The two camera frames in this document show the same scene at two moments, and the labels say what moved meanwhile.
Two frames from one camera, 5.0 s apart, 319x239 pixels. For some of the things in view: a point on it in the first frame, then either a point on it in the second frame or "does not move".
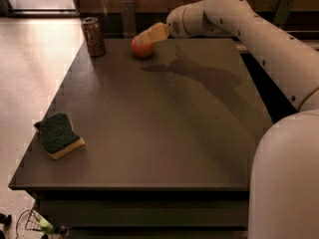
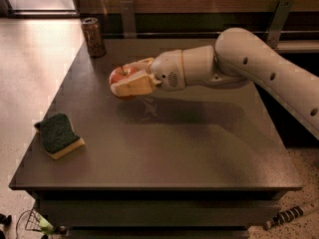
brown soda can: [93, 36] does not move
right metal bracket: [283, 9] does not move
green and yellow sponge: [58, 135] does not move
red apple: [142, 49] → [121, 73]
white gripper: [174, 24] → [166, 70]
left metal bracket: [129, 18] does not move
